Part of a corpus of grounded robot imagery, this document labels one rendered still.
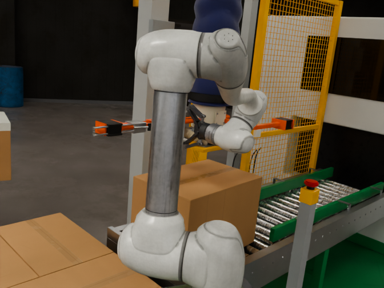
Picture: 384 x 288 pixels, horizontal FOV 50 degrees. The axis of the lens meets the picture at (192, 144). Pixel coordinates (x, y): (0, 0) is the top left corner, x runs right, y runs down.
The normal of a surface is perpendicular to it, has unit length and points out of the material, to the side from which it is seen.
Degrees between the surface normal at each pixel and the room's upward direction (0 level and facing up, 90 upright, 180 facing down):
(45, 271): 0
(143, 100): 90
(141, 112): 90
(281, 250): 90
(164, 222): 49
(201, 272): 89
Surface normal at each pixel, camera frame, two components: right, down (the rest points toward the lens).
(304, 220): -0.72, 0.11
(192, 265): -0.23, 0.06
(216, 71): -0.04, 0.85
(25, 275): 0.09, -0.97
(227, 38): 0.06, -0.38
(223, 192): 0.74, 0.22
